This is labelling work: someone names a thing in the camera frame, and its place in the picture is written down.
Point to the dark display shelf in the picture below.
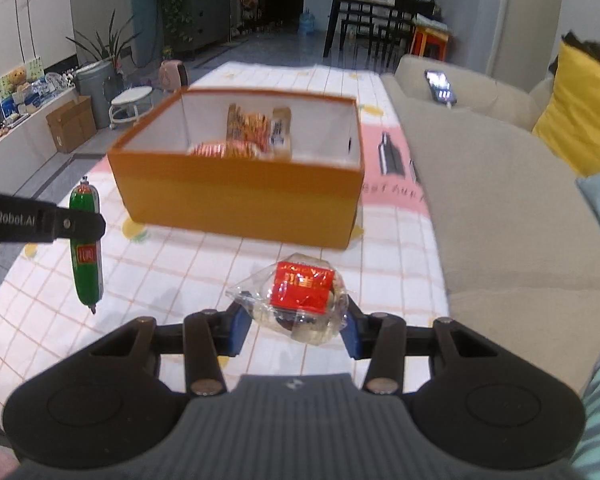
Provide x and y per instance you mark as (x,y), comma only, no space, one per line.
(257,5)

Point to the yellow cushion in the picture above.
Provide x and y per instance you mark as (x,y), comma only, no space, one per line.
(580,110)

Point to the green picture board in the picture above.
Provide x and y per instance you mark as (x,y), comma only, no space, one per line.
(35,70)

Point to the gold orange snack packet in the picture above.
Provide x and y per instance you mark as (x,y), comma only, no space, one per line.
(247,127)

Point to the white low ledge with toys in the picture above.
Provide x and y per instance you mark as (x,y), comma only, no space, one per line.
(10,135)

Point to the brown teddy bear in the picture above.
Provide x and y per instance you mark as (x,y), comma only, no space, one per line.
(17,79)

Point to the orange stool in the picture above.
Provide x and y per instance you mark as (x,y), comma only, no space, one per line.
(430,40)

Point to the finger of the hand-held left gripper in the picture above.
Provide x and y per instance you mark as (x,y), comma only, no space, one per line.
(80,222)

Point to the beige sofa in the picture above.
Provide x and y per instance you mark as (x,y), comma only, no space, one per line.
(480,210)

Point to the dark dining table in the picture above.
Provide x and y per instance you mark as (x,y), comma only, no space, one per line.
(360,0)

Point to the blue water jug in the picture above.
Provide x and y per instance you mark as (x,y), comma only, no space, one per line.
(306,22)

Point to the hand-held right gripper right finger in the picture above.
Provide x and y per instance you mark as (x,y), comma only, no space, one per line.
(352,336)

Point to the grey plant pot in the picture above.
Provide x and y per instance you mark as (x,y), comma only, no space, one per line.
(95,92)

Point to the white round stool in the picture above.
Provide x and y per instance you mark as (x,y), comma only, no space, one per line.
(130,100)

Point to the green sausage packet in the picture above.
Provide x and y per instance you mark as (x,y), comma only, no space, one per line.
(86,280)

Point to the brown cardboard carton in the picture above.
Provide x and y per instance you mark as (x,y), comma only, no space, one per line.
(70,122)

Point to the orange red noodle snack packet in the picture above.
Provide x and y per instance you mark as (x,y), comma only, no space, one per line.
(212,150)

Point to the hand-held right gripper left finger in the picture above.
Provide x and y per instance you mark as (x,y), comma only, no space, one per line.
(237,331)

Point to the dark dining chair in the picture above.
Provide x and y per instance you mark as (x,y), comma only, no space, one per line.
(380,25)

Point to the black smartphone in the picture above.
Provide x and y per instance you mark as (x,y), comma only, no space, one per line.
(440,86)

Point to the beige snack bar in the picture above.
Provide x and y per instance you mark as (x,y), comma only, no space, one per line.
(280,132)

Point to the dark garment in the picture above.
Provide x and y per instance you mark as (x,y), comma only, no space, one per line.
(597,47)

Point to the long leaved potted plant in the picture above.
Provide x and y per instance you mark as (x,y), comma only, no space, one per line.
(102,42)

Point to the orange cardboard box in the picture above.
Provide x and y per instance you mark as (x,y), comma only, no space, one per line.
(230,195)

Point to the clear cake red label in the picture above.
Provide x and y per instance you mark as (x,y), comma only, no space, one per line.
(300,290)

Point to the dark drawer cabinet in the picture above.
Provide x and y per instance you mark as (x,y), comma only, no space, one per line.
(205,10)

